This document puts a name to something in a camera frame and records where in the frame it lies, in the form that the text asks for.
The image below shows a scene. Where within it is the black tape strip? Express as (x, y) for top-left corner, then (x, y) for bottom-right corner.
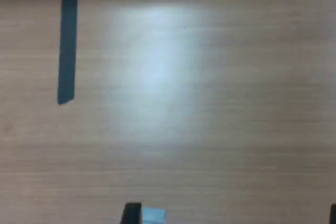
(57, 0), (79, 106)

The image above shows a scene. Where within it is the pale blue tape piece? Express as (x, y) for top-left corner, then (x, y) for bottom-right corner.
(141, 207), (166, 224)

